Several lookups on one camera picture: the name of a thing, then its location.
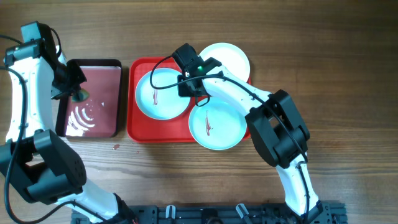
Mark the green yellow sponge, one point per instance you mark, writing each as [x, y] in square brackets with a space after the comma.
[80, 96]

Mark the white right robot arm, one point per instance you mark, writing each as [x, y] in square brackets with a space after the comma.
[277, 130]

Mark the black tray with water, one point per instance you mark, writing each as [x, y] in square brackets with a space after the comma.
[96, 117]

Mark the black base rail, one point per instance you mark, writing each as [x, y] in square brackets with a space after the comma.
[324, 212]

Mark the light blue plate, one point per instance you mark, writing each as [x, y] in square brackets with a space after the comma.
[216, 125]
[160, 104]

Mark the white plate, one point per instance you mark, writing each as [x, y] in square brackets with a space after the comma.
[231, 56]

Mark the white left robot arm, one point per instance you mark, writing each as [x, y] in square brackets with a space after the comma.
[35, 161]

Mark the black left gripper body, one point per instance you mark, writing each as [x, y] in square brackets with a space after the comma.
[68, 82]

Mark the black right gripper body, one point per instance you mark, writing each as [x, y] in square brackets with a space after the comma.
[185, 89]

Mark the red plastic tray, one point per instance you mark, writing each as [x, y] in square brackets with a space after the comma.
[144, 129]

